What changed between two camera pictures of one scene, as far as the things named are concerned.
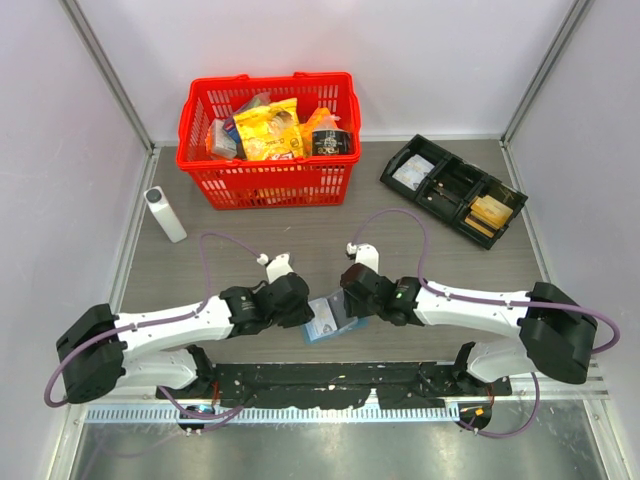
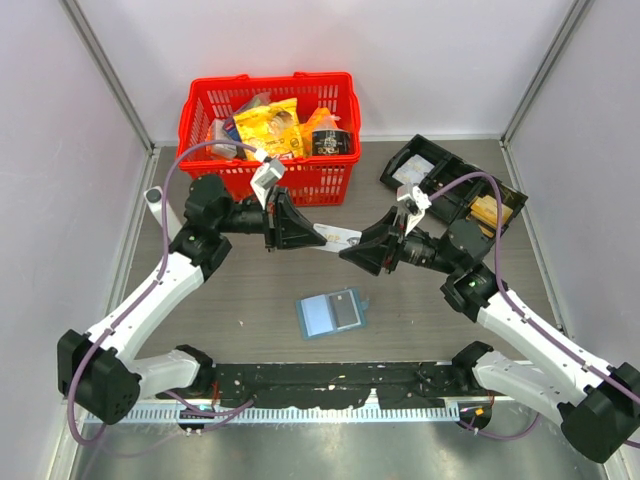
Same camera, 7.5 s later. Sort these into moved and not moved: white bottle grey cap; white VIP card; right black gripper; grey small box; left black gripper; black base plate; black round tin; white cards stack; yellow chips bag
Moved: left black gripper; white VIP card; right black gripper
Not moved: grey small box; yellow chips bag; black round tin; white cards stack; black base plate; white bottle grey cap
